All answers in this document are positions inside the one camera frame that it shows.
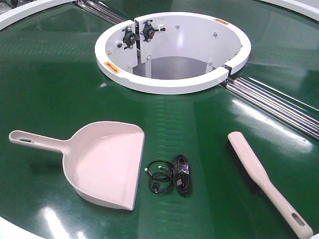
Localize black bearing mount left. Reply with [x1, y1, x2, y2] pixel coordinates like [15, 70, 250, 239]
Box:
[123, 26, 137, 49]

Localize thin black cable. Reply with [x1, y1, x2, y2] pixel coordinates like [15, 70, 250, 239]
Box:
[144, 160, 175, 194]

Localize white central ring housing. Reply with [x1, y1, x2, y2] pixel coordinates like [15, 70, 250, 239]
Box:
[95, 12, 251, 95]

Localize thick black USB cable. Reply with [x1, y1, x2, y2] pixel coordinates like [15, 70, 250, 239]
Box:
[172, 154, 192, 196]

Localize metal rollers gap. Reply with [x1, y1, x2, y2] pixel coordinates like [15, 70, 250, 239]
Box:
[221, 78, 319, 140]
[74, 0, 126, 25]

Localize pink hand brush black bristles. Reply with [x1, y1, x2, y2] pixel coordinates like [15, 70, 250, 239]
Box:
[226, 131, 313, 239]

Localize black bearing mount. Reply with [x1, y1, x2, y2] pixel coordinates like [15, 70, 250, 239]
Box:
[142, 20, 166, 42]
[123, 26, 137, 49]

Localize metal rollers top gap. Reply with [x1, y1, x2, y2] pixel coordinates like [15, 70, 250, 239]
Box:
[74, 0, 126, 25]

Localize white outer rim top left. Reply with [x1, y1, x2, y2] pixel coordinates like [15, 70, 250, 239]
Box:
[0, 0, 72, 30]

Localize black bearing mount right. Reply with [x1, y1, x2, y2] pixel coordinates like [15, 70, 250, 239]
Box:
[142, 20, 166, 42]

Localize pink plastic dustpan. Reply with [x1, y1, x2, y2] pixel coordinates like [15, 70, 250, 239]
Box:
[8, 121, 145, 211]

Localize metal rollers right gap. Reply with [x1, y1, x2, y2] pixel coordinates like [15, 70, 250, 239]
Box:
[221, 78, 319, 140]

